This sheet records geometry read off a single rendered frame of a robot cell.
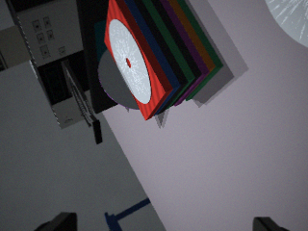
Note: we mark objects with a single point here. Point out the cream rectangular box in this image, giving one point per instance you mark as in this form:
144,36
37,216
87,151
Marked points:
13,50

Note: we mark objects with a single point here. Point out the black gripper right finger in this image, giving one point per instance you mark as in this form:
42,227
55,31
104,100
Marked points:
266,224

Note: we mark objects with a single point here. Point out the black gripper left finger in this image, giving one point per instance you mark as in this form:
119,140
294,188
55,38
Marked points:
62,222

